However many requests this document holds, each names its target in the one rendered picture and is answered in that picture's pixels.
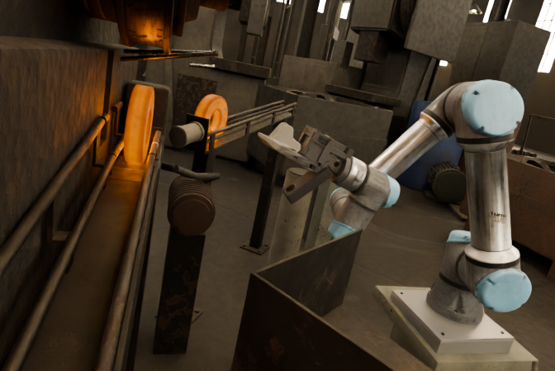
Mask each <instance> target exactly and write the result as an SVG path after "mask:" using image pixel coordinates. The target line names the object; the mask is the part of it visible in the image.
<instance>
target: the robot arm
mask: <svg viewBox="0 0 555 371"><path fill-rule="evenodd" d="M523 115H524V103H523V99H522V97H521V96H520V94H519V92H518V91H517V90H516V89H515V88H513V87H512V86H511V85H509V84H508V83H504V82H501V81H495V80H489V79H488V80H481V81H476V82H462V83H457V84H455V85H453V86H452V87H450V88H448V89H447V90H446V91H444V92H443V93H442V94H441V95H440V96H438V97H437V98H436V99H435V100H434V101H433V102H432V103H431V104H429V105H428V106H427V108H425V109H424V110H423V111H422V113H421V114H420V119H419V120H418V121H417V122H416V123H415V124H414V125H413V126H412V127H411V128H409V129H408V130H407V131H406V132H405V133H404V134H403V135H402V136H400V137H399V138H398V139H397V140H396V141H395V142H393V143H392V144H391V145H390V146H389V147H388V148H387V149H386V150H384V151H383V152H382V153H381V154H380V155H379V156H378V157H376V159H375V160H374V161H373V162H372V163H370V164H365V163H364V162H362V161H361V160H359V159H356V158H354V157H353V156H352V155H353V153H354V150H351V149H350V148H349V147H347V146H345V145H342V144H341V143H339V142H338V141H337V140H336V139H335V138H333V137H331V136H328V135H326V134H325V133H324V132H323V131H322V132H321V131H318V130H317V129H315V128H312V127H310V126H308V125H306V127H305V129H304V131H303V132H302V133H301V136H300V138H299V142H297V141H296V140H295V139H294V138H293V128H292V127H291V126H289V125H288V124H287V123H286V122H281V123H280V124H279V125H278V126H277V127H276V128H275V130H274V131H273V132H272V133H271V134H270V135H269V136H266V135H265V134H262V133H260V132H259V133H258V136H259V138H260V140H261V141H262V142H263V143H264V144H265V145H267V146H269V147H270V148H272V149H274V150H276V151H277V152H279V153H280V154H282V155H285V156H286V157H288V158H289V159H292V160H294V161H296V162H297V163H298V164H299V165H301V166H302V167H304V168H306V169H309V171H308V172H306V173H305V174H303V175H302V176H301V177H300V178H298V179H296V180H295V181H294V182H292V183H290V184H289V185H287V186H286V187H285V188H284V189H283V190H282V193H283V194H284V196H285V197H286V199H287V200H288V201H289V202H290V203H291V204H293V203H294V202H296V201H298V200H299V199H301V198H302V197H304V196H305V195H307V194H308V193H309V192H310V191H312V190H313V189H315V188H317V187H318V186H319V185H321V184H322V183H323V182H325V181H326V180H327V179H328V180H329V181H331V182H333V183H335V184H336V185H338V186H340V187H341V188H337V189H335V190H334V191H333V192H332V194H331V196H330V208H331V210H332V212H333V214H334V220H333V221H332V222H331V224H330V227H329V229H328V232H329V233H330V235H331V236H332V237H333V238H334V239H335V238H338V237H340V236H342V235H346V234H348V233H350V232H352V231H356V230H358V229H363V231H362V233H363V232H364V230H365V228H366V227H367V225H368V223H369V222H370V221H371V219H372V217H373V216H374V214H375V213H376V211H377V210H378V208H379V207H383V208H388V207H391V205H392V204H395V202H396V201H397V199H398V197H399V195H400V186H399V183H398V182H397V181H396V180H395V179H396V178H397V177H398V176H400V175H401V174H402V173H403V172H404V171H405V170H407V169H408V168H409V167H410V166H411V165H412V164H413V163H414V162H415V161H416V160H417V159H419V158H420V157H421V156H422V155H423V154H424V153H426V152H427V151H428V150H429V149H430V148H431V147H433V146H434V145H435V144H436V143H437V142H439V141H440V140H447V139H448V138H449V137H450V136H451V135H452V134H454V133H455V132H456V141H457V144H458V145H460V146H461V147H462V148H463V149H464V155H465V166H466V178H467V200H468V211H469V223H470V231H452V232H451V233H450V234H449V238H448V240H447V245H446V249H445V252H444V258H443V262H442V265H441V269H440V272H439V276H438V278H437V279H436V281H435V282H434V284H433V285H432V287H431V288H430V289H429V291H428V293H427V297H426V302H427V303H428V305H429V306H430V307H431V308H432V309H433V310H434V311H436V312H437V313H438V314H440V315H441V316H444V317H446V318H448V319H450V320H452V321H456V322H460V323H463V324H469V325H475V324H478V323H480V322H481V321H482V318H483V316H484V308H483V305H484V306H485V307H486V308H488V309H490V310H492V311H494V312H510V311H513V310H515V309H517V308H519V307H521V305H522V304H523V303H526V301H527V300H528V299H529V296H530V293H531V290H532V286H531V282H530V281H529V279H528V277H527V275H526V274H525V273H523V272H522V271H521V270H520V256H519V251H518V250H517V249H516V248H515V247H514V246H513V245H512V244H511V229H510V197H509V181H508V164H507V146H508V144H509V143H510V142H512V141H513V140H514V138H515V135H514V129H515V128H516V127H517V125H518V124H519V123H520V122H521V120H522V118H523ZM331 138H333V139H331Z"/></svg>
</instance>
